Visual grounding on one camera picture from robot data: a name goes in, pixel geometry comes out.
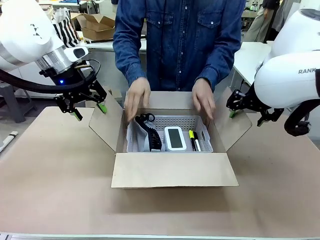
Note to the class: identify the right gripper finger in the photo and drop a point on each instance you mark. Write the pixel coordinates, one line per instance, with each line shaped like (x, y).
(271, 113)
(237, 102)

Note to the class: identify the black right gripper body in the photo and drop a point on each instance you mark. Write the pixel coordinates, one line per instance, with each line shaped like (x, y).
(253, 101)

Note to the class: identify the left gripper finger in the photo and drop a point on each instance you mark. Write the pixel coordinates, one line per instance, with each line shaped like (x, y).
(98, 96)
(68, 105)

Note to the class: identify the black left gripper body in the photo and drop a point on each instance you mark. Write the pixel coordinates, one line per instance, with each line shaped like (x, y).
(72, 80)

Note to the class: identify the grey perforated plastic basket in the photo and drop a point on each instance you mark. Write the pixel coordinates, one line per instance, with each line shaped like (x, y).
(180, 122)

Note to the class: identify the large brown cardboard box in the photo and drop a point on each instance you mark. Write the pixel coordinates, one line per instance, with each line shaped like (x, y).
(172, 172)

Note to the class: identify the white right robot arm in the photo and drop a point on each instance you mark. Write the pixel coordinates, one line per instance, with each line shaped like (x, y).
(282, 80)

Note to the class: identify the person's right forearm denim sleeve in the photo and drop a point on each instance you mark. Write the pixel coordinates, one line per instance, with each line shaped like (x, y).
(130, 65)

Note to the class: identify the person's left forearm denim sleeve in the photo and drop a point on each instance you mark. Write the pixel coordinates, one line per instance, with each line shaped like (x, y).
(220, 67)

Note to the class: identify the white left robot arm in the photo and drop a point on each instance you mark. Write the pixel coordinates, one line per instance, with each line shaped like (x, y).
(20, 30)

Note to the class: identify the small open cardboard box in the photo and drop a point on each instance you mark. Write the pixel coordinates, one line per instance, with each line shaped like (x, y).
(100, 30)

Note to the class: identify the person's left hand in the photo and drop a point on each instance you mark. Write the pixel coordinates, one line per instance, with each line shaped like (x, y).
(203, 97)

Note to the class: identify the person's right hand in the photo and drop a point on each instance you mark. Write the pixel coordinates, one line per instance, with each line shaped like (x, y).
(137, 97)

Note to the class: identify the flat cardboard piece on floor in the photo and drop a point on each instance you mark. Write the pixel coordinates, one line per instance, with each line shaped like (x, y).
(115, 93)

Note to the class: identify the white table with rounded corner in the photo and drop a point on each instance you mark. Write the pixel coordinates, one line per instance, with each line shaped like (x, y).
(247, 60)

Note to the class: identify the white table with metal legs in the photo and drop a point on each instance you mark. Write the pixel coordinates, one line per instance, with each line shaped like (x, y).
(105, 46)

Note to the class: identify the long black pole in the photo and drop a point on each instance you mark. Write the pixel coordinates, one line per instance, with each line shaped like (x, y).
(100, 41)

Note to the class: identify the black white striped bag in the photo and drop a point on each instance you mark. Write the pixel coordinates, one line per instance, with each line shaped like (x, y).
(67, 32)

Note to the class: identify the grey metal stand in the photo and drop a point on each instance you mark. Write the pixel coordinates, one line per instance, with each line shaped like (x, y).
(15, 100)

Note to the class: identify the yellow highlighter pen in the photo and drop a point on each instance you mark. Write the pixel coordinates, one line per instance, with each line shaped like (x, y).
(191, 135)

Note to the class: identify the white paper pouch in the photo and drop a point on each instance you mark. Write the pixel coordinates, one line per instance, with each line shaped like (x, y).
(137, 137)

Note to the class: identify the black white marker pen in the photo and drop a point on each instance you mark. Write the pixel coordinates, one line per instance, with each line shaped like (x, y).
(197, 145)

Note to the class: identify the white marker with black band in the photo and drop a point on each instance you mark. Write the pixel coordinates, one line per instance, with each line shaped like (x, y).
(10, 137)

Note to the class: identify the black ridged plastic tool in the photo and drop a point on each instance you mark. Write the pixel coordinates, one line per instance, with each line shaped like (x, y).
(153, 140)

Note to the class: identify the white digital clock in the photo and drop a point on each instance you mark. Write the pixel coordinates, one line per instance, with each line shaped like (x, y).
(175, 138)

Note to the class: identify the person in beige clothes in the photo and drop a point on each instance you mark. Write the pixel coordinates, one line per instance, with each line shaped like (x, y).
(260, 22)

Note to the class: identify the person in denim shirt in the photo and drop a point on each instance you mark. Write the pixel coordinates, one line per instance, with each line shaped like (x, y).
(180, 37)

